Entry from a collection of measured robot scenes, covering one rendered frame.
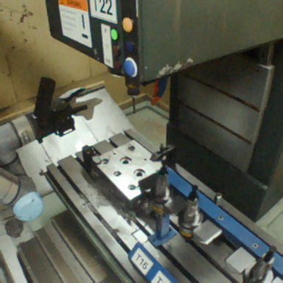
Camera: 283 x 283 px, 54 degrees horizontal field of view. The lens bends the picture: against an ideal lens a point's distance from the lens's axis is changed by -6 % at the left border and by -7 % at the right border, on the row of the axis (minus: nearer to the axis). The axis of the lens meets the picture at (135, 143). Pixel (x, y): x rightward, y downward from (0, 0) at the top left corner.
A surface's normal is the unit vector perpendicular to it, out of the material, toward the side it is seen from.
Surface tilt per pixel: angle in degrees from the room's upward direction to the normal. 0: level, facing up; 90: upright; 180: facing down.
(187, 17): 90
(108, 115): 24
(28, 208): 90
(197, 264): 0
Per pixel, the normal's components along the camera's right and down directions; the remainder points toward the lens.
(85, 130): 0.21, -0.53
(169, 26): 0.59, 0.47
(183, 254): -0.04, -0.79
